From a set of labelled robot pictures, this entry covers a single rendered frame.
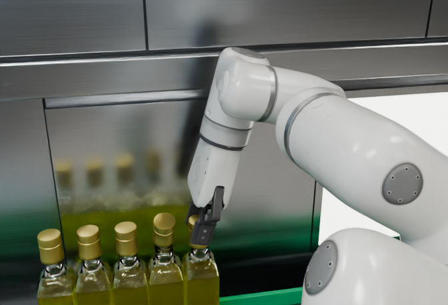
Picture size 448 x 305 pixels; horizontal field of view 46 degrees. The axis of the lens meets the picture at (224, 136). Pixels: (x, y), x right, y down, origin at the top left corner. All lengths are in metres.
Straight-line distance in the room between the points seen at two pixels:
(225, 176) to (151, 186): 0.22
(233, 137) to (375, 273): 0.43
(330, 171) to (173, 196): 0.54
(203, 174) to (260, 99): 0.17
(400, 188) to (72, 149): 0.60
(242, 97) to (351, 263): 0.33
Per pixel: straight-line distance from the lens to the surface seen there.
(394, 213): 0.46
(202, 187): 0.76
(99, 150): 0.91
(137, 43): 0.88
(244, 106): 0.65
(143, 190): 0.94
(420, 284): 0.39
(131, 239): 0.84
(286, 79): 0.67
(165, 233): 0.82
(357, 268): 0.36
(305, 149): 0.49
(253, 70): 0.66
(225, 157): 0.75
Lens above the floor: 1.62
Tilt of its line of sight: 24 degrees down
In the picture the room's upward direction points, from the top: straight up
